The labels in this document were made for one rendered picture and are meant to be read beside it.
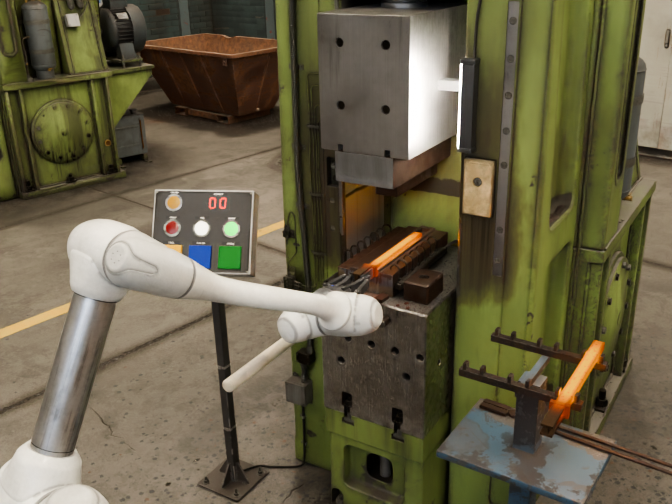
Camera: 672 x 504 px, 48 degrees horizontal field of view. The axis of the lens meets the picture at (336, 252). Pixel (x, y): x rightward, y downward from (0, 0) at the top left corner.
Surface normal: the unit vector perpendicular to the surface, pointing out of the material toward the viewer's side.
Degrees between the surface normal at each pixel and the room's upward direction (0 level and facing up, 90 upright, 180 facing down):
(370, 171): 90
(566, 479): 0
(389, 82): 90
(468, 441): 0
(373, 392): 90
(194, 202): 60
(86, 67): 79
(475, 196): 90
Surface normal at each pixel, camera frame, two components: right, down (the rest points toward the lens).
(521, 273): -0.52, 0.34
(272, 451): -0.03, -0.92
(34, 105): 0.66, 0.27
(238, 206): -0.11, -0.13
